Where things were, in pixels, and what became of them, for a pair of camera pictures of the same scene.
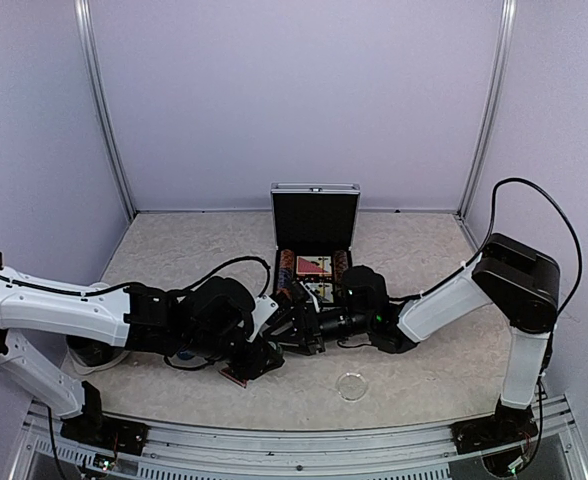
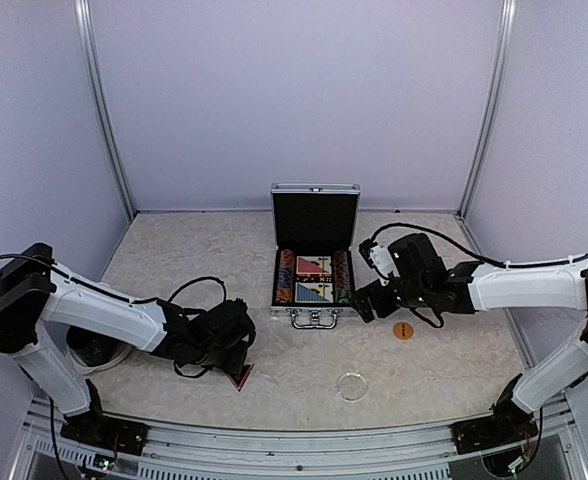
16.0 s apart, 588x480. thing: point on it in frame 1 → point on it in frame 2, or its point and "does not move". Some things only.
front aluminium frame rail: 382,453 does not move
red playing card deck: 314,265 does not move
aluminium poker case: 314,225 does not move
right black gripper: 310,341 → 383,309
